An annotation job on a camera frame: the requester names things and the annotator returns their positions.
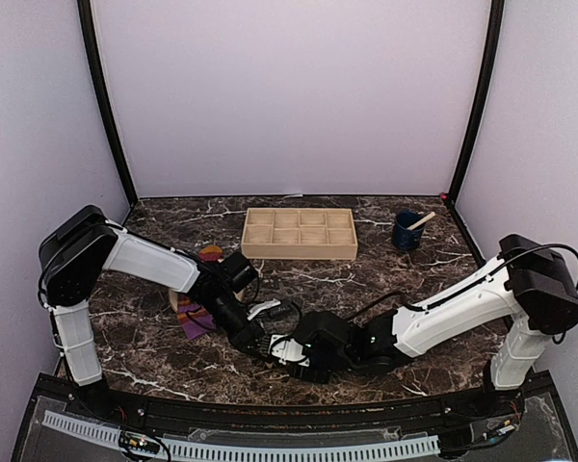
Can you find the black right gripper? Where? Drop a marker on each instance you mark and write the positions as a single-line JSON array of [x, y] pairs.
[[320, 378]]

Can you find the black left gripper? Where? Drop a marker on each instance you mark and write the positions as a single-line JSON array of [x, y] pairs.
[[249, 335]]

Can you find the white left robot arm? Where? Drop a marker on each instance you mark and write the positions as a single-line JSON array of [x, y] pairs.
[[73, 257]]

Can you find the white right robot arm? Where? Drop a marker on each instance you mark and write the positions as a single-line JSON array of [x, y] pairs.
[[526, 281]]

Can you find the purple maroon striped sock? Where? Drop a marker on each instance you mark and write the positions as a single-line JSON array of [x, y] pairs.
[[193, 318]]

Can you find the round beige plate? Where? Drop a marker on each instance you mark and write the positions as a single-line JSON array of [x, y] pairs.
[[174, 300]]

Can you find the wooden compartment tray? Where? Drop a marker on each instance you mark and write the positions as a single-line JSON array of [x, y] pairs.
[[299, 234]]

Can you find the blue enamel mug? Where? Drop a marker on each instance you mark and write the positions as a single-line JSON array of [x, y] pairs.
[[403, 238]]

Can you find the pale wooden stick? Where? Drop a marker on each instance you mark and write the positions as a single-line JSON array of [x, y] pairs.
[[420, 222]]

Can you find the black front rail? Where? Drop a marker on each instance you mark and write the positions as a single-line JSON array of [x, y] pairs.
[[173, 415]]

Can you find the white slotted cable duct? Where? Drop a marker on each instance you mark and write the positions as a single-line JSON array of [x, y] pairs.
[[216, 445]]

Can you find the black left frame post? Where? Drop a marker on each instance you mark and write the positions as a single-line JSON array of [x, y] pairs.
[[103, 102]]

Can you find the black frame post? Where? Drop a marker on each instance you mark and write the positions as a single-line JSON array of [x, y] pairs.
[[103, 102], [493, 31]]

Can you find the black right frame post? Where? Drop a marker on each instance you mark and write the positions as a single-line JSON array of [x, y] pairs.
[[493, 31]]

